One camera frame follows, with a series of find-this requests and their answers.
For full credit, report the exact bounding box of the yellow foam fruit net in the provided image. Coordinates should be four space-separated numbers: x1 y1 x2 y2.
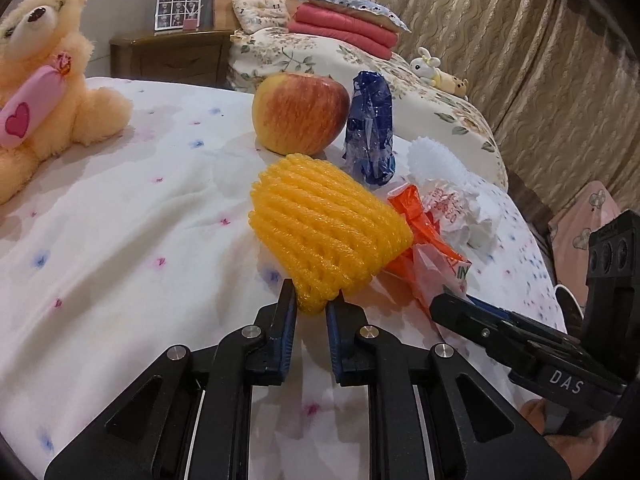
248 152 415 317

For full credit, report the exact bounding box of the white trash bin black liner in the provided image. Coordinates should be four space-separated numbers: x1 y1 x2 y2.
554 284 586 318

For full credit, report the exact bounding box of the cream teddy bear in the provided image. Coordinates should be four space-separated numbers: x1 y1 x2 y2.
0 0 133 206

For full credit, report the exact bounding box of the orange and clear plastic bag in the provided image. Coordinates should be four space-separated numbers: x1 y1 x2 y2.
387 182 473 318

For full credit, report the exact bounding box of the white paper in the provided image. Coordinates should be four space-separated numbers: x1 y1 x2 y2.
450 180 506 261

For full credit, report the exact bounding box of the floral pillow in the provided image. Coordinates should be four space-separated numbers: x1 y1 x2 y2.
231 0 291 33

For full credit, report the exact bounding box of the photo collage frame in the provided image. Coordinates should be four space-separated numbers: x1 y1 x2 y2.
155 0 203 32

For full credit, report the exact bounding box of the person's right hand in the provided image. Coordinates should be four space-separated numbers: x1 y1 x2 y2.
519 398 627 462

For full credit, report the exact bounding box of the yellow bear plush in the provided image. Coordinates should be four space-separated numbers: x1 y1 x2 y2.
437 72 471 98

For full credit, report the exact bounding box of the bed with floral cover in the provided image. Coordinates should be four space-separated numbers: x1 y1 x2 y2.
226 27 508 188

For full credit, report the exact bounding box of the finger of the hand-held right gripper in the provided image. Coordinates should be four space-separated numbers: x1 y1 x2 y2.
431 293 532 367
469 296 572 342

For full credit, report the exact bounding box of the pink heart print cover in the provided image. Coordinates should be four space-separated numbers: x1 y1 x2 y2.
547 180 626 261

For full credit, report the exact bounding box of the blue white frilled pillow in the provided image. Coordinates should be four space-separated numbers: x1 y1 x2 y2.
298 0 412 33

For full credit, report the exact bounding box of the beige patterned curtain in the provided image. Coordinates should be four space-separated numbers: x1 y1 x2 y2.
320 0 640 221

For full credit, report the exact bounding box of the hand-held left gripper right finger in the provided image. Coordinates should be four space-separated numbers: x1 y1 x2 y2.
325 299 557 480

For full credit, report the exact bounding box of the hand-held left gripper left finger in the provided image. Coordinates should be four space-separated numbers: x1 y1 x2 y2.
44 279 299 480

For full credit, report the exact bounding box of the white flower print blanket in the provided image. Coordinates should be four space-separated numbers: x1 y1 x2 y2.
0 76 568 480

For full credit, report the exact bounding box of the blue plastic wrapper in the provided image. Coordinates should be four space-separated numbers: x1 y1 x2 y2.
342 70 396 191

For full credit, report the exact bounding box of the white rabbit plush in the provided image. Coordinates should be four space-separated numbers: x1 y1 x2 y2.
410 47 442 86

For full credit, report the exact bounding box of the wooden nightstand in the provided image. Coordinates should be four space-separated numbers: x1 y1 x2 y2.
109 29 235 88

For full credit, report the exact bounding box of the folded red quilt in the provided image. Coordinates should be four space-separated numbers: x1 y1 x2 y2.
287 4 401 61

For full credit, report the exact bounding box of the red apple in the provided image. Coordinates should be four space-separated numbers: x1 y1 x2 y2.
251 72 351 157

